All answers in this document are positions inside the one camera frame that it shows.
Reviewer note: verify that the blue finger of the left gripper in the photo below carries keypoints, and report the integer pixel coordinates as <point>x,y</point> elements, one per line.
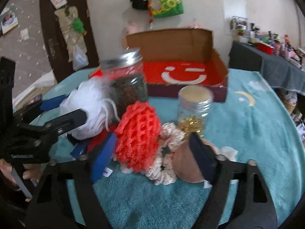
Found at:
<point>66,122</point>
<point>52,103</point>

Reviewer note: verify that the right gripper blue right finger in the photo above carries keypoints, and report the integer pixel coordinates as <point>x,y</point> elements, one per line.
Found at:
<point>204,156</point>

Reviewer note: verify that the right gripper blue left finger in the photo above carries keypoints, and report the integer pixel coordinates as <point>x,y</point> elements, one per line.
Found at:
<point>100,156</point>

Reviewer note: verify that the round brown cushion pad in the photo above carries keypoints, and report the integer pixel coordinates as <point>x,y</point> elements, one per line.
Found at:
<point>185,166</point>

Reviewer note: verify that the orange foam net sleeve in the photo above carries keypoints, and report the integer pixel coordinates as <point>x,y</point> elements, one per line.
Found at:
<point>137,137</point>

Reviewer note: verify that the white mesh bath pouf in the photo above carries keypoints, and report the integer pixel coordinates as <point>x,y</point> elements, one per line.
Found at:
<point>94,97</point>

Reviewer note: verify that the cream patterned scrunchie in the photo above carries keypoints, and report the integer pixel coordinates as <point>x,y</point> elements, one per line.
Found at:
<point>161,172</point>

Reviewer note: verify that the person's left hand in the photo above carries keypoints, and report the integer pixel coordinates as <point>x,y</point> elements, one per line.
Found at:
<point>26,178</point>

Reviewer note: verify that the clear plastic bag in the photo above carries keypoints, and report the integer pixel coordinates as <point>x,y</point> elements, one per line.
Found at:
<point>80,59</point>

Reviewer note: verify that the small glass jar gold beads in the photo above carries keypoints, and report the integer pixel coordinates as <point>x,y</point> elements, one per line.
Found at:
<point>194,104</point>

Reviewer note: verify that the teal fluffy blanket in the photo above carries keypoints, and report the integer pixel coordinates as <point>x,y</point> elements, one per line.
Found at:
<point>253,121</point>

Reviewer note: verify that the large glass jar metal lid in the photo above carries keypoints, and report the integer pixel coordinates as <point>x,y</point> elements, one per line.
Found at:
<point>126,77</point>

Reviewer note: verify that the green plush on door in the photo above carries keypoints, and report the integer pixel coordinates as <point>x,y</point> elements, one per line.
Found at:
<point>78,26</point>

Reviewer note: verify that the wicker basket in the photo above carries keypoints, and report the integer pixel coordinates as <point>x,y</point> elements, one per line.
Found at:
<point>290,101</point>

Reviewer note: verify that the red cardboard box tray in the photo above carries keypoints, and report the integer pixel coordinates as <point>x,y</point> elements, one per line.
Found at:
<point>175,58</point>

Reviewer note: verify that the pink pig plush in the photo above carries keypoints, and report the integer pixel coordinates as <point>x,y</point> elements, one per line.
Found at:
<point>131,28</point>

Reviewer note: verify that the dark wooden door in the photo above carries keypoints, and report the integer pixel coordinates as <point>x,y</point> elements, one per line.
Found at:
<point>57,17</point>

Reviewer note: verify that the dark grey tablecloth table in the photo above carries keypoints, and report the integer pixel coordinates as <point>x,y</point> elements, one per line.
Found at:
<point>278,72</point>

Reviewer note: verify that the red bowl on table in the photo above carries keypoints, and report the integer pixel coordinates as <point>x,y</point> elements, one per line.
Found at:
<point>263,47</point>

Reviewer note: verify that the pink fox plush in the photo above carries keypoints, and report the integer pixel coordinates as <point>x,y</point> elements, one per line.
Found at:
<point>194,26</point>

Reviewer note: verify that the orange handled stick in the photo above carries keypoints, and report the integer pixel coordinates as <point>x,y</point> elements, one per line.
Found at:
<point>150,19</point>

